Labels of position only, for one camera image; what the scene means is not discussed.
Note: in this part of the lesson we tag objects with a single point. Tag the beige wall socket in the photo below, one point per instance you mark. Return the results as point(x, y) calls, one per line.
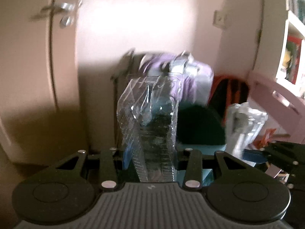
point(219, 19)

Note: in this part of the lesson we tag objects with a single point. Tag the pink bed frame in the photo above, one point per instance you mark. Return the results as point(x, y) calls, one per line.
point(281, 104)

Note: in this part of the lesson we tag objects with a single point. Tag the silver door handle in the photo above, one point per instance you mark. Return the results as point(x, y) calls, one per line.
point(67, 9)

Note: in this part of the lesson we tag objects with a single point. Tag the purple grey backpack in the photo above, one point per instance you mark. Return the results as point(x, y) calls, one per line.
point(196, 77)

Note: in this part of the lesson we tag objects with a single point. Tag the black orange backpack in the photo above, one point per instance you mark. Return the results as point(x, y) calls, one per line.
point(225, 91)

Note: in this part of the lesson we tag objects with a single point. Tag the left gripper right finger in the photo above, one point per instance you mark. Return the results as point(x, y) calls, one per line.
point(193, 162)

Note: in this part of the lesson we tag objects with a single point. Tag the white bookshelf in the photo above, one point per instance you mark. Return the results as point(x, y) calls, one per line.
point(291, 67)

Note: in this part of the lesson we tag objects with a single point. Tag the clear plastic packaging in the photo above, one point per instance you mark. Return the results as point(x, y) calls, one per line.
point(147, 115)

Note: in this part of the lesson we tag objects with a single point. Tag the beige wooden door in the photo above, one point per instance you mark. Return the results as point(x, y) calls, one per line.
point(40, 107)

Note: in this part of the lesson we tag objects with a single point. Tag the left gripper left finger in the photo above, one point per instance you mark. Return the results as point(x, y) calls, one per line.
point(111, 173)

